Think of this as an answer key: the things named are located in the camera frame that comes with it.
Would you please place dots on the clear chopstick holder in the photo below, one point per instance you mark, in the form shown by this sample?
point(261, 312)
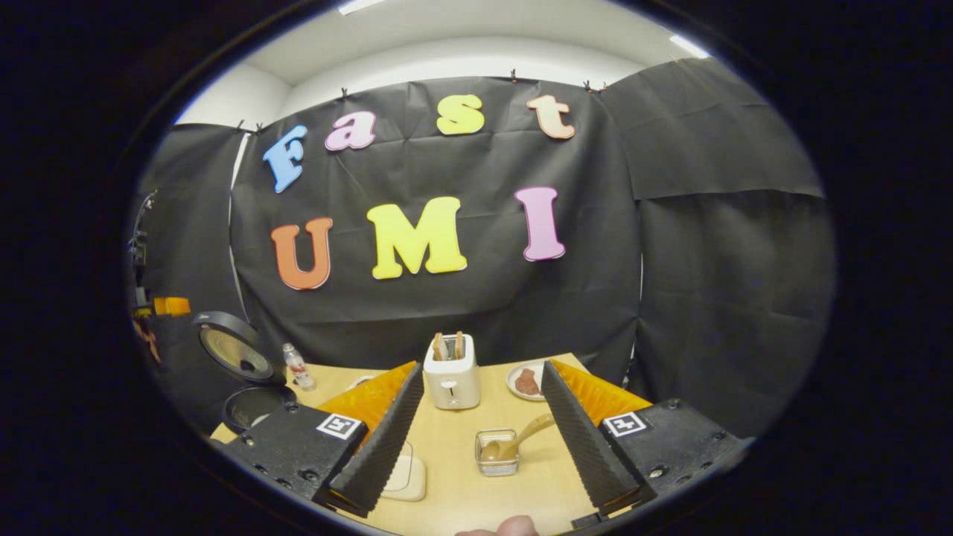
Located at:
point(491, 466)

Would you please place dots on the small clear water bottle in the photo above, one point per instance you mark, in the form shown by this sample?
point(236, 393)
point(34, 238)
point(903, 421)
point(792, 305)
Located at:
point(299, 371)

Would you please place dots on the white toaster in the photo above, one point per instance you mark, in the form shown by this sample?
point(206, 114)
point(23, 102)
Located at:
point(450, 387)

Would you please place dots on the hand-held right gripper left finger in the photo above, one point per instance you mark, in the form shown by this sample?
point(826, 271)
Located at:
point(387, 439)

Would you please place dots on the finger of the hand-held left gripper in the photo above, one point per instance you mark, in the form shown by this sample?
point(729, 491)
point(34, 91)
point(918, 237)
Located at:
point(173, 306)

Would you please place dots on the brown meat piece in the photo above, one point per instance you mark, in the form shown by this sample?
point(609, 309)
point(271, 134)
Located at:
point(527, 383)

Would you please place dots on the clear plastic container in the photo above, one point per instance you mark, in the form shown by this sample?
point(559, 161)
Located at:
point(421, 476)

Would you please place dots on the black rice cooker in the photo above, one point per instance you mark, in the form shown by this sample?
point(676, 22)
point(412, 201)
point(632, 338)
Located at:
point(234, 350)

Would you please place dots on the wooden spoon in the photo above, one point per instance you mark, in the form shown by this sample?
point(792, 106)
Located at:
point(532, 429)

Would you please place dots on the white round plate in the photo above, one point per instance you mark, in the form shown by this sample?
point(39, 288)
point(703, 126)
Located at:
point(514, 372)

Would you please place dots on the black backdrop cloth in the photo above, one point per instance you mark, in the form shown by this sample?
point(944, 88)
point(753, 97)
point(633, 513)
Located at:
point(476, 313)

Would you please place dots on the ceiling light panel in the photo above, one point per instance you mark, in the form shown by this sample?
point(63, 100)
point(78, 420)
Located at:
point(689, 46)

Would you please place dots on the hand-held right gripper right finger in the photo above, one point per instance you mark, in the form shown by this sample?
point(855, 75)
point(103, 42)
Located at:
point(577, 439)

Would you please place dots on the brown toast slice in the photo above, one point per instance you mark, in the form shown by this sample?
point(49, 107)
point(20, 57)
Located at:
point(438, 347)
point(459, 345)

